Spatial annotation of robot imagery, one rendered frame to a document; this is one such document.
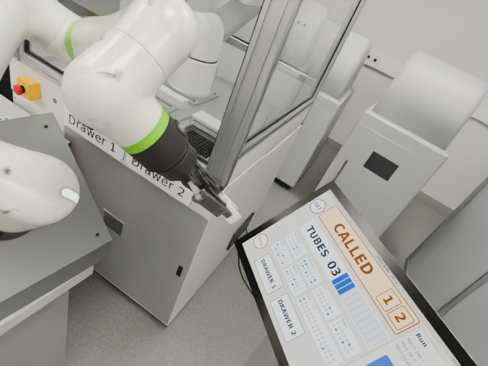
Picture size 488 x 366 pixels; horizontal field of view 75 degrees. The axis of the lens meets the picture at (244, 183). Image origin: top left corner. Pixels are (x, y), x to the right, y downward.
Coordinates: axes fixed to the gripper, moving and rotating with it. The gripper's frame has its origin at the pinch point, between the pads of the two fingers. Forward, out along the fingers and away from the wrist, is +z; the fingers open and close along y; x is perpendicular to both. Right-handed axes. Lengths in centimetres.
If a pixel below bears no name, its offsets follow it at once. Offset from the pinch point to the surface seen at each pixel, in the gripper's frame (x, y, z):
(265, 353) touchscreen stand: 17.0, -17.0, 40.1
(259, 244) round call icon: 0.6, -0.7, 17.3
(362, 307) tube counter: -13.4, -25.7, 17.3
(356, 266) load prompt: -16.9, -18.0, 17.3
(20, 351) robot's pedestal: 75, 5, 10
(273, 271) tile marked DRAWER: 0.2, -9.4, 17.3
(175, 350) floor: 76, 18, 85
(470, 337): -42, -23, 127
